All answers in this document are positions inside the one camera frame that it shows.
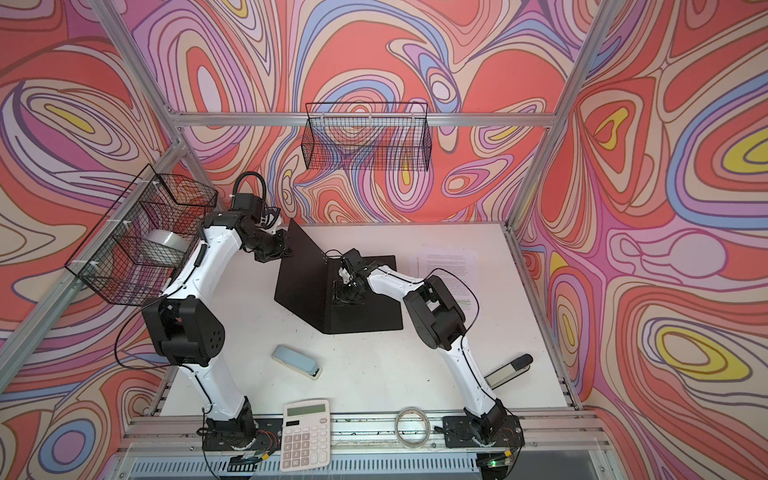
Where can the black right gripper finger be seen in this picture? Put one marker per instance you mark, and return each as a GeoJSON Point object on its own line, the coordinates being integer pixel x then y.
{"type": "Point", "coordinates": [342, 298]}
{"type": "Point", "coordinates": [358, 294]}

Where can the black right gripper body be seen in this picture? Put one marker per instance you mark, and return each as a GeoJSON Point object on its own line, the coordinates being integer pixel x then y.
{"type": "Point", "coordinates": [352, 282]}

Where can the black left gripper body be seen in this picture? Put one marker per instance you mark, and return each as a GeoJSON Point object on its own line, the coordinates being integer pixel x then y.
{"type": "Point", "coordinates": [267, 246]}

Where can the blue file folder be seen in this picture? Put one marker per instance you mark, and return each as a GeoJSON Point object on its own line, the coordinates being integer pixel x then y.
{"type": "Point", "coordinates": [306, 286]}

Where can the printed paper sheets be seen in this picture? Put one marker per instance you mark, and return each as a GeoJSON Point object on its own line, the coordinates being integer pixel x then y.
{"type": "Point", "coordinates": [457, 267]}

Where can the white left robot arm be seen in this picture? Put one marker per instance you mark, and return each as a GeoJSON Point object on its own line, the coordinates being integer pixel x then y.
{"type": "Point", "coordinates": [184, 330]}

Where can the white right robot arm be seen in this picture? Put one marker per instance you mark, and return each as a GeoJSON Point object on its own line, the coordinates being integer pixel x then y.
{"type": "Point", "coordinates": [439, 321]}

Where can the light blue stapler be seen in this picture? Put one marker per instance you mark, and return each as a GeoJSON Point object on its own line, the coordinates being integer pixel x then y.
{"type": "Point", "coordinates": [296, 361]}

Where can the silver tape roll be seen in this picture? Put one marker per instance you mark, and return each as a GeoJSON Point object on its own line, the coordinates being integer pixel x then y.
{"type": "Point", "coordinates": [164, 242]}

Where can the white calculator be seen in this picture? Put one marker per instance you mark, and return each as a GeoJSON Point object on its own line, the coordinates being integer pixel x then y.
{"type": "Point", "coordinates": [306, 436]}

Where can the black grey stapler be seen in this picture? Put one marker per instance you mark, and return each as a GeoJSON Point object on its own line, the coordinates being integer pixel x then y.
{"type": "Point", "coordinates": [509, 371]}

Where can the green circuit board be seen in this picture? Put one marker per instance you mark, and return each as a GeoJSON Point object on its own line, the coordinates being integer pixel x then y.
{"type": "Point", "coordinates": [242, 462]}

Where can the black wire basket on wall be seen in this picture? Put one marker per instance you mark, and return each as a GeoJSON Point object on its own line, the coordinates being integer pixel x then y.
{"type": "Point", "coordinates": [367, 136]}

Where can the black wire basket left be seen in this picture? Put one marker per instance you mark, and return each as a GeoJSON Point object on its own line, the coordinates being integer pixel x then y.
{"type": "Point", "coordinates": [112, 262]}

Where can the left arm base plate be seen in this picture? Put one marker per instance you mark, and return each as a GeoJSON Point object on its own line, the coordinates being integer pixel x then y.
{"type": "Point", "coordinates": [234, 436]}

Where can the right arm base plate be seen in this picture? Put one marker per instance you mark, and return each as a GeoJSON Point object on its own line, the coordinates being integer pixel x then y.
{"type": "Point", "coordinates": [465, 432]}

